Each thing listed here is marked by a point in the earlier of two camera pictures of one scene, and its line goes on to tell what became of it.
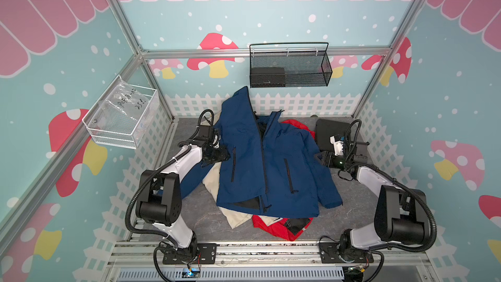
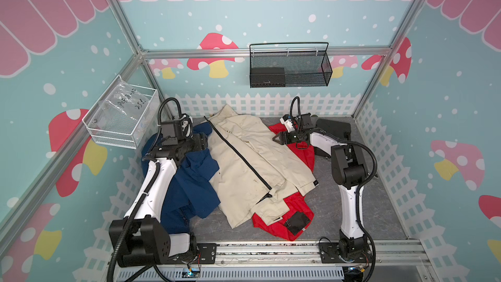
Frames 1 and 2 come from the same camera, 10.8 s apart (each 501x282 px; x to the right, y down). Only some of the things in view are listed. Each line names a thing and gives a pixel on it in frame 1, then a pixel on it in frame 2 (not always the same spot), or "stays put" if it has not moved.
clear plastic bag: x=127 y=110 stays put
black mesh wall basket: x=289 y=64 stays put
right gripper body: x=337 y=162 -> x=293 y=137
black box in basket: x=267 y=77 stays put
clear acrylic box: x=121 y=116 stays put
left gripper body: x=216 y=155 -> x=192 y=144
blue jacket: x=273 y=169 -> x=192 y=191
